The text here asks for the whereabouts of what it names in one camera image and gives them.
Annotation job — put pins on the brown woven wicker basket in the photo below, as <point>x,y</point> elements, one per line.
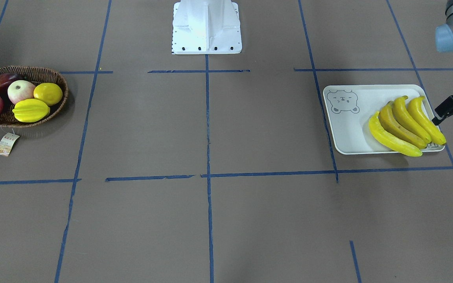
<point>36,75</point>

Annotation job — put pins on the white rectangular bear tray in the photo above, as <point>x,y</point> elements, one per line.
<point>349,107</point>

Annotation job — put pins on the yellow lemon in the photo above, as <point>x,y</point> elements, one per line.
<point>49,93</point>

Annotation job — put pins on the yellow starfruit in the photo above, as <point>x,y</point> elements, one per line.
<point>30,110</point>

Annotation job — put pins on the paper price tag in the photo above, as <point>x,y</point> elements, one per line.
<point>7,143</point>

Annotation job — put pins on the red yellow mango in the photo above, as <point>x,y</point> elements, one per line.
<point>6,79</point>

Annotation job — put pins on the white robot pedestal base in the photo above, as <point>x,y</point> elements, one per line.
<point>206,27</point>

